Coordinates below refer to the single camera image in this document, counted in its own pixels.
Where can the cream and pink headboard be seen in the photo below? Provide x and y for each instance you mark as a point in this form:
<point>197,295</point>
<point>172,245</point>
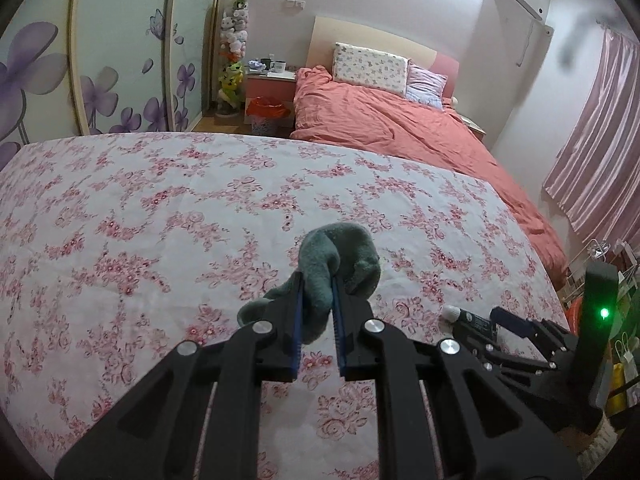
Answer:
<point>370,37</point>

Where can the bin with orange bag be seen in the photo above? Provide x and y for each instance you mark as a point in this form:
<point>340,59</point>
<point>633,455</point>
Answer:
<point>267,112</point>

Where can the dark mug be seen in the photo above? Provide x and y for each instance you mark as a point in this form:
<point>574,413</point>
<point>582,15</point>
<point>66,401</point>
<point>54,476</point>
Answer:
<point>266,65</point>

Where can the floral pillow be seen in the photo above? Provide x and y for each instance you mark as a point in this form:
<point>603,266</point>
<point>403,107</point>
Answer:
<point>370,67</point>

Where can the pink nightstand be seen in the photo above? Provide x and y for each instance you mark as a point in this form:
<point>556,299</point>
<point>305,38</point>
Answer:
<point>265,85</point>

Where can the white wall socket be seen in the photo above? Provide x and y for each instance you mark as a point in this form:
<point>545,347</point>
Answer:
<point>296,5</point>

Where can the white mug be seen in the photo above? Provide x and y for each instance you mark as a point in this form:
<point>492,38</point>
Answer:
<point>280,66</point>

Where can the pink curtain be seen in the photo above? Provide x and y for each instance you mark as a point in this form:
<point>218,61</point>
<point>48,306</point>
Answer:
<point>595,160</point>

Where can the clear column of plush toys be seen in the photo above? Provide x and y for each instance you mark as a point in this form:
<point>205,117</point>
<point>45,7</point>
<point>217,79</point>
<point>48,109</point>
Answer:
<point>235,50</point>

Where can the coral duvet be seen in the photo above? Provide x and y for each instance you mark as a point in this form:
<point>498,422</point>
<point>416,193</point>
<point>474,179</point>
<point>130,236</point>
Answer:
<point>400,125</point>

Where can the person's right forearm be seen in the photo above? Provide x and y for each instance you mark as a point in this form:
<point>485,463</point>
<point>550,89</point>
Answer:
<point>597,445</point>

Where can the pink floral table cloth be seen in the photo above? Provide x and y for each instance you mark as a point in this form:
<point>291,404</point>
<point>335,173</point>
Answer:
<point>150,210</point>

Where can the black tube with white cap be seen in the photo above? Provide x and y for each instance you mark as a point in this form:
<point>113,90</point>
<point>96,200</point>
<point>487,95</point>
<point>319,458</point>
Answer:
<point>475,322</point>

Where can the wardrobe with purple flowers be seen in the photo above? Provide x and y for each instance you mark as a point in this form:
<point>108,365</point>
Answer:
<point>100,50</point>

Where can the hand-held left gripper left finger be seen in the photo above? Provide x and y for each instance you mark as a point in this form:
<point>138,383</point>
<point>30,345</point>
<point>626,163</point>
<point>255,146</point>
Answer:
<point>298,320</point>

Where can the yellow paper bag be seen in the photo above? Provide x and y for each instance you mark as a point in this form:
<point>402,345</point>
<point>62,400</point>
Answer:
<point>621,380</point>

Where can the small bedside table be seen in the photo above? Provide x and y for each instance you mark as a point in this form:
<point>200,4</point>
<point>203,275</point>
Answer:
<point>472,127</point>

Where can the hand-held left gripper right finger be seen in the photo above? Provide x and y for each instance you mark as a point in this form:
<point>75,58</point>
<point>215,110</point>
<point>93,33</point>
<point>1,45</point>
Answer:
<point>339,325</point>

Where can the pink striped pillow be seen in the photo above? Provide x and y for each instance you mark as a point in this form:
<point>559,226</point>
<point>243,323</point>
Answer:
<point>425,85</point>

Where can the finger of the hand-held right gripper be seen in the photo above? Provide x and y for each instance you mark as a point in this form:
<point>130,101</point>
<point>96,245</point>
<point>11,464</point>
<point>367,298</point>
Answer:
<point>500,357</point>
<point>510,321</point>

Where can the grey-green terry cloth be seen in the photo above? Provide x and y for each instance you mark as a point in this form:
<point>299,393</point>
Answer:
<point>340,245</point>

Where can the orange plastic basket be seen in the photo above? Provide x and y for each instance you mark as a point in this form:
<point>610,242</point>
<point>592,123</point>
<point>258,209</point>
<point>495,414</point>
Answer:
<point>576,315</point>

